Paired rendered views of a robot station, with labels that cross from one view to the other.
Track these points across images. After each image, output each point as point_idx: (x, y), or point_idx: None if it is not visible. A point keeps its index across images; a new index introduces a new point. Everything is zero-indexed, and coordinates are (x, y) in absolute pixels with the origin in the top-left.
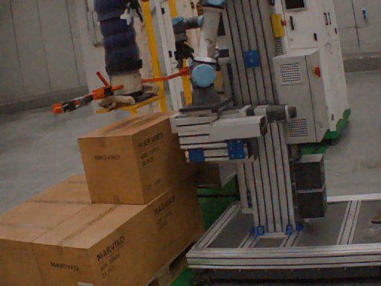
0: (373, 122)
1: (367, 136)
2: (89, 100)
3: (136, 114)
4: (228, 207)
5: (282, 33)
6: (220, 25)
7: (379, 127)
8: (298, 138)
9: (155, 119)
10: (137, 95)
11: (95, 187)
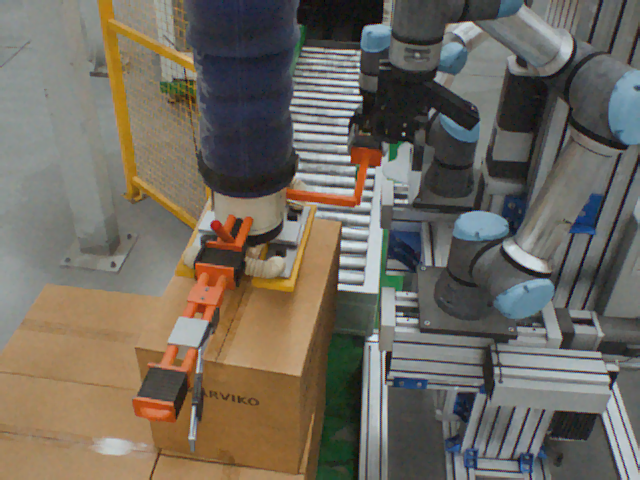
0: (479, 70)
1: (486, 110)
2: (215, 327)
3: (121, 76)
4: (366, 351)
5: None
6: (521, 109)
7: (496, 88)
8: (617, 359)
9: (303, 269)
10: (278, 234)
11: (173, 430)
